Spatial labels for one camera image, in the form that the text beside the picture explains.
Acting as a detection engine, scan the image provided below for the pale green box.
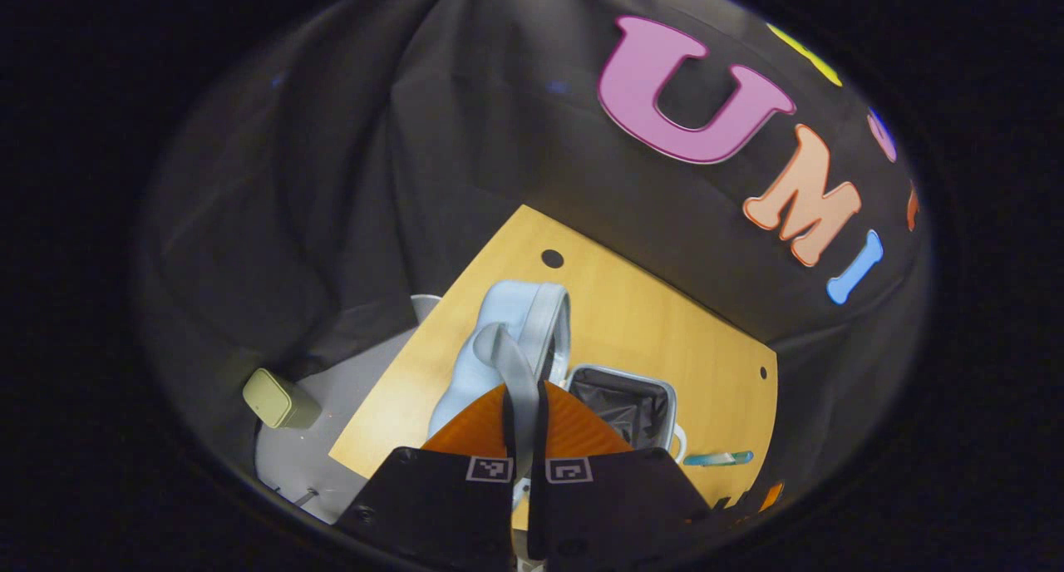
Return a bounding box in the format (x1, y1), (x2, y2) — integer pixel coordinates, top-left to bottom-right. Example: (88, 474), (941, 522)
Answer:
(242, 367), (323, 431)

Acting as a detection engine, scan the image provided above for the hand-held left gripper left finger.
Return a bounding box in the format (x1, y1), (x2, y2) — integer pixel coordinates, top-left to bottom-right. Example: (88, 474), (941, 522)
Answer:
(332, 379), (516, 571)

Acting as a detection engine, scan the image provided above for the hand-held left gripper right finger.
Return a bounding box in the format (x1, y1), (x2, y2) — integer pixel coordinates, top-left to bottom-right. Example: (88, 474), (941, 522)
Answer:
(529, 379), (717, 569)

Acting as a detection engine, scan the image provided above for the white suitcase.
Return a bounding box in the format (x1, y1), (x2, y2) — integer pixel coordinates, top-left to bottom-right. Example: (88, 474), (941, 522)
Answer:
(428, 279), (689, 466)

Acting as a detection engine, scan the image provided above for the blue cap skincare bottle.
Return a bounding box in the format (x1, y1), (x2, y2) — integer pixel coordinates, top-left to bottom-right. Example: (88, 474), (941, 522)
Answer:
(682, 450), (755, 468)

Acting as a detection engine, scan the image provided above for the black backdrop cloth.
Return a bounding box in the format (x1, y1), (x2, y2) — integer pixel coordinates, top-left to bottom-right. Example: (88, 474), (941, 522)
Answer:
(137, 0), (932, 506)

